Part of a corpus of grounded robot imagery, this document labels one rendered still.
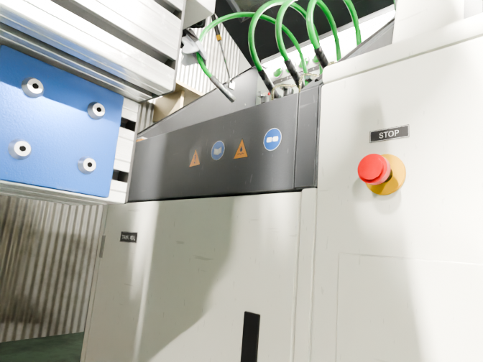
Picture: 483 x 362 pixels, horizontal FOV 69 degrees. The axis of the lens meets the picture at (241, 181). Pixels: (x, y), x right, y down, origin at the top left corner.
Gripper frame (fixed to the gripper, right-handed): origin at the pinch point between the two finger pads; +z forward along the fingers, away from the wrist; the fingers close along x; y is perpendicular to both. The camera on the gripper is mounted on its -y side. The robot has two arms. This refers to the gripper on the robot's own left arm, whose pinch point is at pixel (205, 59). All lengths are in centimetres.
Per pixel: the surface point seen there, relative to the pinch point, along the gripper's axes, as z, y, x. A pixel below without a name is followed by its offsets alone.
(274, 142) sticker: 40, 21, 31
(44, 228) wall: -58, 76, -176
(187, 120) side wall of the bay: 2.9, 7.4, -22.1
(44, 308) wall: -16, 106, -195
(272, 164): 42, 23, 30
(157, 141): 15.4, 27.8, 2.9
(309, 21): 22.7, -6.0, 29.4
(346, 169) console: 51, 21, 40
